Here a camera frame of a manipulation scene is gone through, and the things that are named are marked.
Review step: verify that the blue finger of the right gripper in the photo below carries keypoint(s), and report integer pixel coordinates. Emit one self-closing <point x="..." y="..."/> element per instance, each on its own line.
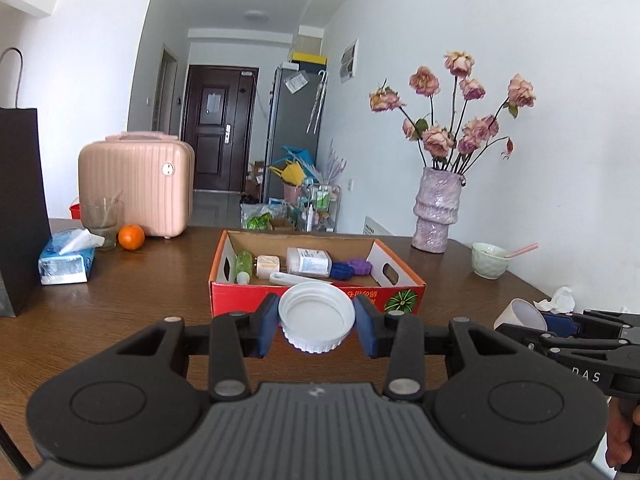
<point x="562" y="322"/>
<point x="589" y="338"/>

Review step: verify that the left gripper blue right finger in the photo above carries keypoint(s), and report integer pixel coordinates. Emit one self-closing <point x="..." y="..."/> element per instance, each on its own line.
<point x="398" y="337"/>

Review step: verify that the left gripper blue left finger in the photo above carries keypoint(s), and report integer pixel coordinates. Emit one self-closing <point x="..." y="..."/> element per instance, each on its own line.
<point x="234" y="337"/>

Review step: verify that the small white cup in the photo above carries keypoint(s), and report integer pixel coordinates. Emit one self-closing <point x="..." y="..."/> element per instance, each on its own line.
<point x="521" y="313"/>

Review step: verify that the white red brush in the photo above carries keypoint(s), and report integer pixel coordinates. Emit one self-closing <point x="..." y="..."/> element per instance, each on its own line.
<point x="288" y="279"/>

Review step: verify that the white ridged jar lid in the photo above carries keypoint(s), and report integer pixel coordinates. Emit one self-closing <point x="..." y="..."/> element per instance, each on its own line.
<point x="316" y="317"/>

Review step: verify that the person's right hand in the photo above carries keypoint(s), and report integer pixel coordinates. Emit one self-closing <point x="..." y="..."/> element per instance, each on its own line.
<point x="618" y="448"/>

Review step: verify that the crumpled white tissue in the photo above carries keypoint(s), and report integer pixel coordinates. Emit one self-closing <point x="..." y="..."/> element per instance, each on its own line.
<point x="561" y="302"/>

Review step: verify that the green spray bottle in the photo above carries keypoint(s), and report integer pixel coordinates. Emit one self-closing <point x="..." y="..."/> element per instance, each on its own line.
<point x="243" y="267"/>

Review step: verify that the red cardboard box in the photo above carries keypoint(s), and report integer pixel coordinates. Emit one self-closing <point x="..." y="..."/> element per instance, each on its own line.
<point x="391" y="286"/>

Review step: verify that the purple gear-shaped lid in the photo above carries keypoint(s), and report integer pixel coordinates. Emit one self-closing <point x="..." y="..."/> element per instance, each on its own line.
<point x="360" y="267"/>

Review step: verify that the small beige orange bottle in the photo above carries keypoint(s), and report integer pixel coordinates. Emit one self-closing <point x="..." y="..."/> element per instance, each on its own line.
<point x="266" y="265"/>

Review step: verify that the blue gear-shaped lid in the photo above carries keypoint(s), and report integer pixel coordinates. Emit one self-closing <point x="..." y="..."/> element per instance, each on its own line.
<point x="341" y="271"/>

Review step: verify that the pink spoon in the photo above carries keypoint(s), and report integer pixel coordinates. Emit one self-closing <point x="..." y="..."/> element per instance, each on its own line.
<point x="522" y="251"/>

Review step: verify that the pale green bowl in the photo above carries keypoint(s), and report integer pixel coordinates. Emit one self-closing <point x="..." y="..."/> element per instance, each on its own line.
<point x="489" y="261"/>

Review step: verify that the clear white-label bottle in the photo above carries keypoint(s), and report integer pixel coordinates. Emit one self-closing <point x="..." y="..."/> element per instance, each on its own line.
<point x="308" y="262"/>

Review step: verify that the small brown cardboard box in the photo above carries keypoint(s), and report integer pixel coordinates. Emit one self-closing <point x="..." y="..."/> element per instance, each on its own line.
<point x="281" y="225"/>

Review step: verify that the purple textured vase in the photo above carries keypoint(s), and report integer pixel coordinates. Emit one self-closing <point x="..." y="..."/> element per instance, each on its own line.
<point x="436" y="209"/>

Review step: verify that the orange fruit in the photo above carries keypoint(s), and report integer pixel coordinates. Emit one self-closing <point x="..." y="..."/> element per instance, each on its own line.
<point x="131" y="237"/>

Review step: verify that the clear drinking glass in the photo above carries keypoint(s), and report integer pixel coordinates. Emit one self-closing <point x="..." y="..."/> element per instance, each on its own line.
<point x="101" y="216"/>

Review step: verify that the pink hard suitcase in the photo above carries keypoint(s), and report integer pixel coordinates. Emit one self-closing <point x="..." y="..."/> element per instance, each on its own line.
<point x="147" y="177"/>

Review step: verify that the blue tissue pack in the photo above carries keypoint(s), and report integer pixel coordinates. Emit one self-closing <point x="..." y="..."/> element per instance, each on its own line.
<point x="68" y="257"/>

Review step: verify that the dried pink flowers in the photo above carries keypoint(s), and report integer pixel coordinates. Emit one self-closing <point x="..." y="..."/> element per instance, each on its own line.
<point x="456" y="142"/>

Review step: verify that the red plastic bucket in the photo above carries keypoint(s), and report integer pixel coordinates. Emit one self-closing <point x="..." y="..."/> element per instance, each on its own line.
<point x="75" y="210"/>

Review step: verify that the black paper bag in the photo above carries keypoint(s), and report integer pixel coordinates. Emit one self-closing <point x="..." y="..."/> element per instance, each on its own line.
<point x="25" y="228"/>

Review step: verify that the dark brown door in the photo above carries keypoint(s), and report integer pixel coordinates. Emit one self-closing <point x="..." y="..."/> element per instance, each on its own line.
<point x="217" y="124"/>

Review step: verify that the grey refrigerator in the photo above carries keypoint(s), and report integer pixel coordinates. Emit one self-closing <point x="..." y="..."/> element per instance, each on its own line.
<point x="293" y="103"/>

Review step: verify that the yellow box on refrigerator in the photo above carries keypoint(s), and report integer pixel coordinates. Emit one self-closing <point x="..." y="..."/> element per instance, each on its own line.
<point x="302" y="57"/>

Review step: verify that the wire storage rack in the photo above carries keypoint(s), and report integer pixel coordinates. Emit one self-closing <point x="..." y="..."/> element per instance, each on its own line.
<point x="318" y="208"/>

